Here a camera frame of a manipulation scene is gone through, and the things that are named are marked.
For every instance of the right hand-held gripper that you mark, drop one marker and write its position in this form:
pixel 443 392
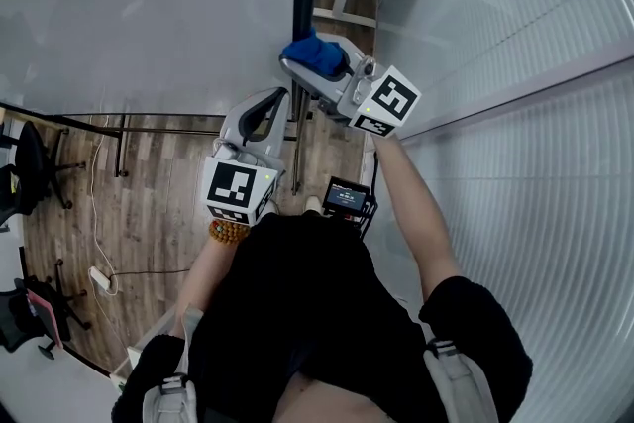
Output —
pixel 391 99

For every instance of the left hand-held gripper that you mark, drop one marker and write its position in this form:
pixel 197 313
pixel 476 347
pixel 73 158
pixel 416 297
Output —
pixel 233 185

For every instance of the blue cloth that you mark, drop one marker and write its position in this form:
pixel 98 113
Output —
pixel 317 52

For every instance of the white whiteboard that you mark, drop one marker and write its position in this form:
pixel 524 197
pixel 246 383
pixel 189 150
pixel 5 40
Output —
pixel 148 15

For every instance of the person's left forearm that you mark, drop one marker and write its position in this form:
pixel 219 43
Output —
pixel 203 282

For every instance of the person's right forearm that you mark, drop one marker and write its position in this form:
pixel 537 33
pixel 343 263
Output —
pixel 421 223

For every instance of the person's left white shoe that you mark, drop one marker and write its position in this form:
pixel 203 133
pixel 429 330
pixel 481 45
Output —
pixel 268 209

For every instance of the person's white shoe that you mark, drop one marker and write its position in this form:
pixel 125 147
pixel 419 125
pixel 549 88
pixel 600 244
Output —
pixel 313 204
pixel 268 209

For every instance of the person's right white shoe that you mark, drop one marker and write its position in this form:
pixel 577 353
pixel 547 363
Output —
pixel 313 204

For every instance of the small black screen device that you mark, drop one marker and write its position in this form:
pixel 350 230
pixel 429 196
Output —
pixel 347 198

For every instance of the person's black clothing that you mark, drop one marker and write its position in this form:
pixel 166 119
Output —
pixel 307 302

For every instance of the white power strip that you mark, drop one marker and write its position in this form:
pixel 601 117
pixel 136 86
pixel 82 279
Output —
pixel 99 279

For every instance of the black office chair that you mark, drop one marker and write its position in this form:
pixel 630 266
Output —
pixel 10 203
pixel 32 153
pixel 20 327

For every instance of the white window blinds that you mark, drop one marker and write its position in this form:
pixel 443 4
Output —
pixel 545 213

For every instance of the pink folder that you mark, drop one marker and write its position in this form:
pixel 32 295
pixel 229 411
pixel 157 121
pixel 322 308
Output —
pixel 44 319

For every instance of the white desk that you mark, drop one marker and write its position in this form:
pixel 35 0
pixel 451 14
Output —
pixel 49 391

